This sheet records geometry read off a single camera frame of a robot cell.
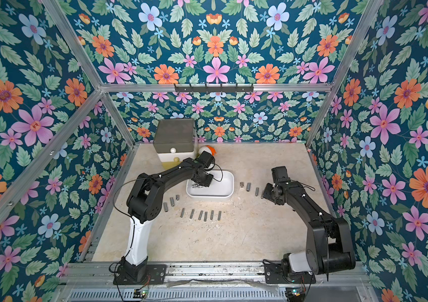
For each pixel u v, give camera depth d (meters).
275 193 0.67
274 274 0.73
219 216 0.89
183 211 0.91
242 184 1.01
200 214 0.91
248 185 0.99
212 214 0.91
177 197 0.95
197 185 0.98
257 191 0.98
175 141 1.07
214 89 0.92
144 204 0.55
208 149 1.11
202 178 0.86
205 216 0.89
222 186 0.97
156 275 0.74
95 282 0.72
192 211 0.91
